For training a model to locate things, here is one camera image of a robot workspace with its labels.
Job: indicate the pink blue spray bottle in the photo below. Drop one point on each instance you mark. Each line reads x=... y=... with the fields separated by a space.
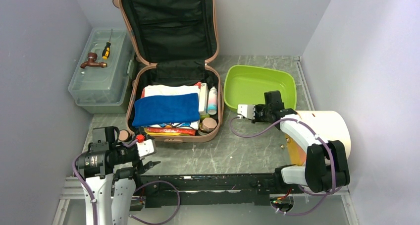
x=212 y=101

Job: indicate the white folded shirt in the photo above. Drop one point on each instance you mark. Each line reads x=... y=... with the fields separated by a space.
x=162 y=90

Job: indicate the translucent plastic toolbox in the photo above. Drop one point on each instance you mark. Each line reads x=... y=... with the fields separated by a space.
x=105 y=90

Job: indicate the white cosmetic box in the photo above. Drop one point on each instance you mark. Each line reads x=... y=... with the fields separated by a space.
x=203 y=99

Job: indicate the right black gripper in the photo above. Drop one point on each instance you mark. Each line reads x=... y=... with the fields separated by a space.
x=256 y=119

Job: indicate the blue folded towel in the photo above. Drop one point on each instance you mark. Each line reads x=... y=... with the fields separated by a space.
x=161 y=109

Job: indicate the pink hard-shell suitcase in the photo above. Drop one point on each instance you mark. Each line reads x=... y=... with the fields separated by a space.
x=175 y=40

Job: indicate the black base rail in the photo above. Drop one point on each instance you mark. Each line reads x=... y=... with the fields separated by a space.
x=213 y=189

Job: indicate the red printed package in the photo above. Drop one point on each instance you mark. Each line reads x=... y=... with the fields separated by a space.
x=170 y=130

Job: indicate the aluminium frame profile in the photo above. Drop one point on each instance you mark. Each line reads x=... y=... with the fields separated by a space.
x=71 y=190

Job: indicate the brown brass faucet valve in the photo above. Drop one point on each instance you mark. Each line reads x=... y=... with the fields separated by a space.
x=91 y=61

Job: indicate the yellow black screwdriver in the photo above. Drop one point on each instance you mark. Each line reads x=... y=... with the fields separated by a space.
x=106 y=50

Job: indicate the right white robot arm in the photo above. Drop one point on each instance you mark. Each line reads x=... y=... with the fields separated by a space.
x=320 y=142

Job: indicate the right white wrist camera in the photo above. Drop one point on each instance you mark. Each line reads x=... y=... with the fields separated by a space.
x=246 y=111

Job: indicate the green plastic tray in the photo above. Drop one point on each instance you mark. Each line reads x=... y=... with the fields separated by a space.
x=245 y=84

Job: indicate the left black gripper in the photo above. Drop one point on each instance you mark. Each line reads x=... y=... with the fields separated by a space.
x=138 y=163

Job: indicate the pink hexagonal lid jar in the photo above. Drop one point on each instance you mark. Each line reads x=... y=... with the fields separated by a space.
x=207 y=125

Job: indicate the cream appliance with orange rim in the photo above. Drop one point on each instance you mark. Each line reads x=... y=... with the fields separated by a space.
x=328 y=125

